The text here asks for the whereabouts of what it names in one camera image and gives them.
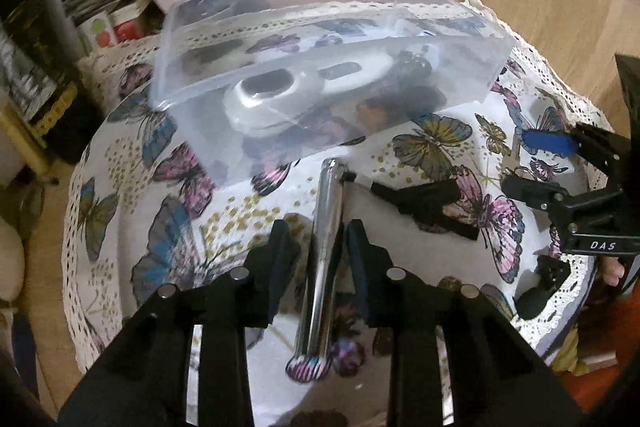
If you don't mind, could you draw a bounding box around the clear plastic storage box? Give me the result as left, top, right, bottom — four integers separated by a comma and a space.
149, 0, 514, 185

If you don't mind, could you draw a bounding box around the white handheld device in box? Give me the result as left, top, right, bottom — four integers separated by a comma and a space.
224, 52, 393, 138

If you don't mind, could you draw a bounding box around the beige ceramic mug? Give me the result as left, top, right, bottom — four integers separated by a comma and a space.
0, 218, 25, 303

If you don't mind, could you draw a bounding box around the black round grinder cup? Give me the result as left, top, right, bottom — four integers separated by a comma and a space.
393, 50, 433, 84

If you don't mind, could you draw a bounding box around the stack of papers and magazines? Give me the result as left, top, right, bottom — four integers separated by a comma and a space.
63, 0, 136, 55

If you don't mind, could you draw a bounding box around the butterfly print lace cloth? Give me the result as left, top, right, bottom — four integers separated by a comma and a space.
63, 40, 608, 426

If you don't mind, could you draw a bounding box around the small black clip object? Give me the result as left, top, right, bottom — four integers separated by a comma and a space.
514, 256, 570, 321

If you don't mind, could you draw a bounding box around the small black rectangular block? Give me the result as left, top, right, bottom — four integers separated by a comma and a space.
370, 179, 480, 241

